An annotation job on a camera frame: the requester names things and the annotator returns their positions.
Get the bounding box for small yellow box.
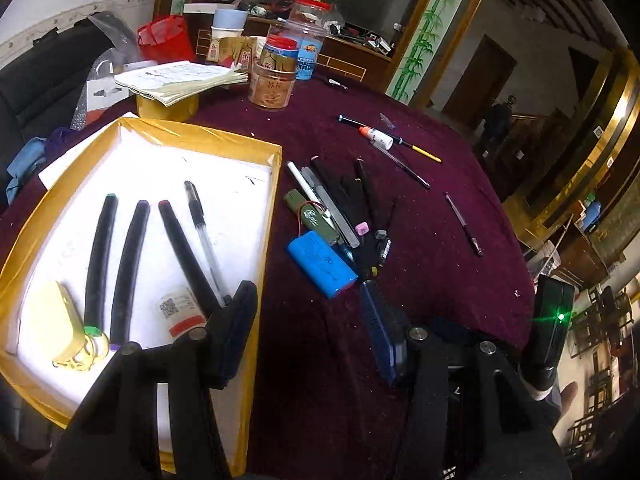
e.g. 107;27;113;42
136;94;200;123

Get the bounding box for black marker pink cap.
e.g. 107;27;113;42
310;156;371;237

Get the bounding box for white glue bottle orange cap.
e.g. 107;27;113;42
358;126;395;151

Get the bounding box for orange jar with red lid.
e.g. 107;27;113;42
249;36;299;112

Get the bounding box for red bag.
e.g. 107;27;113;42
136;15;197;65

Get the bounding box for white paper sheet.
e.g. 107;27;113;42
37;110;138;191

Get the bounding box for maroon velvet tablecloth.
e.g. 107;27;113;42
0;67;536;480

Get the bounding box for blue cup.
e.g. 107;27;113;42
214;8;249;31

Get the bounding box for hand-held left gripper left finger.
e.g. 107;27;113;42
42;280;260;480

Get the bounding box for clear jar with red lid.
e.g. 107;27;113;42
289;0;335;43

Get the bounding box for black marker purple cap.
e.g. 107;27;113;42
109;200;152;351

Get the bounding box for bamboo painted panel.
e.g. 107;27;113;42
387;0;473;106

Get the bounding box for blue cloth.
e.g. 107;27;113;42
5;137;51;201

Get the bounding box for paper booklet stack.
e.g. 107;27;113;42
114;60;250;107

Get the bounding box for clear gel pen black cap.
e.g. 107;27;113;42
183;180;232;306

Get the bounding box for white cardboard packaging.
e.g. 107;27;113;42
85;60;132;112

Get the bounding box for black marker red cap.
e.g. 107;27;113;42
157;199;221;316

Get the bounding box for brown wooden door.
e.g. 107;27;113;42
442;34;518;131

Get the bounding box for black pen with yellow end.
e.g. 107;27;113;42
337;114;443;164

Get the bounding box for black marker white label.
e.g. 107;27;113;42
375;200;398;267

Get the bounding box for black marker green cap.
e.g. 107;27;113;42
84;192;120;338

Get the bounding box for brown printed packet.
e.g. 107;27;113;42
207;37;236;66
232;37;258;73

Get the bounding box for dark red pen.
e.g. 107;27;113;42
444;191;485;257

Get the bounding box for blue battery pack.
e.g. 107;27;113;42
286;232;360;301

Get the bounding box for short black marker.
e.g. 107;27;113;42
357;240;381;281

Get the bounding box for person's right hand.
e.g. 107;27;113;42
559;381;580;418

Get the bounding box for wooden mirror cabinet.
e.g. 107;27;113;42
152;0;501;106

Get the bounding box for stacked wooden chairs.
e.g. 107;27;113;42
565;285;640;461

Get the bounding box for white tube with red band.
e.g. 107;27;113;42
157;285;208;338

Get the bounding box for frosted grey pen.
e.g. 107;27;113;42
300;166;361;250

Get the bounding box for white pen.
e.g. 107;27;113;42
286;161;333;221

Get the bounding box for green rectangular lighter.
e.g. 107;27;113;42
283;189;341;247

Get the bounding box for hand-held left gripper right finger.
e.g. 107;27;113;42
359;279;575;480

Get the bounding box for black marker grey cap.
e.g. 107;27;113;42
352;158;390;241

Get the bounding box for clear jar with blue label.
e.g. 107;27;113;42
292;35;326;82

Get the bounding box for black padded bar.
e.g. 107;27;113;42
0;20;131;196

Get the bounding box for pale yellow plastic block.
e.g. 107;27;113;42
22;280;111;373

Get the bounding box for clear gel pen black grip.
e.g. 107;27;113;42
370;140;432;190

